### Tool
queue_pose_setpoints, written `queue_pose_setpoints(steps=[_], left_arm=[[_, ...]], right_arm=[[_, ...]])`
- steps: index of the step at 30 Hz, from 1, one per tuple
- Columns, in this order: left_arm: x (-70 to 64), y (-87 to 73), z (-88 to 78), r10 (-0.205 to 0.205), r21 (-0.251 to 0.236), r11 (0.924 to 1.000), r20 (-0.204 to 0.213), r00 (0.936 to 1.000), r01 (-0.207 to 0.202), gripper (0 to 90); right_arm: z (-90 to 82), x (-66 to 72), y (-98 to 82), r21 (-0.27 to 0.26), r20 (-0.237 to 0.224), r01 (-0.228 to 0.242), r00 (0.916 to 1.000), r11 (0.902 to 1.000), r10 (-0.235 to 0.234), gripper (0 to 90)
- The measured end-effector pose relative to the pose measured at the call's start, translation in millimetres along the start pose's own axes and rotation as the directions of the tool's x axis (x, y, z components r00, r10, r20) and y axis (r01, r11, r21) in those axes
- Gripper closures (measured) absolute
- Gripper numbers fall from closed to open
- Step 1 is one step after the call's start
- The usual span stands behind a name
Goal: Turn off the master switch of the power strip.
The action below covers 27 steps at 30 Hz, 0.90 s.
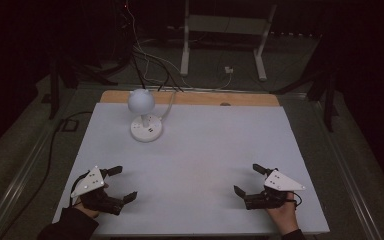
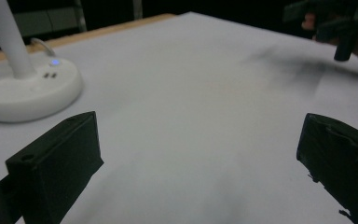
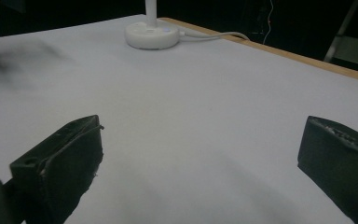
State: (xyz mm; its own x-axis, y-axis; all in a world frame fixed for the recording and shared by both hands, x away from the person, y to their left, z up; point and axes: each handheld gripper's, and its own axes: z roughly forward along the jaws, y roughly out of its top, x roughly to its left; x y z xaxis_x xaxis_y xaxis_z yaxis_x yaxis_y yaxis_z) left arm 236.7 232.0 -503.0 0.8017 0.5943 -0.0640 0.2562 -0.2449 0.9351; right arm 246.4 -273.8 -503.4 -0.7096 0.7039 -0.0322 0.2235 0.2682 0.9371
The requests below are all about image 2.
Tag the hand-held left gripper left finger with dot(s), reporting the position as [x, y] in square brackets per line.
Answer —
[59, 161]

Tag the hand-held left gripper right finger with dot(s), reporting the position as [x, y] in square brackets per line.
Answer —
[341, 155]

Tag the white lamp base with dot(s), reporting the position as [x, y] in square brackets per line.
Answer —
[24, 84]

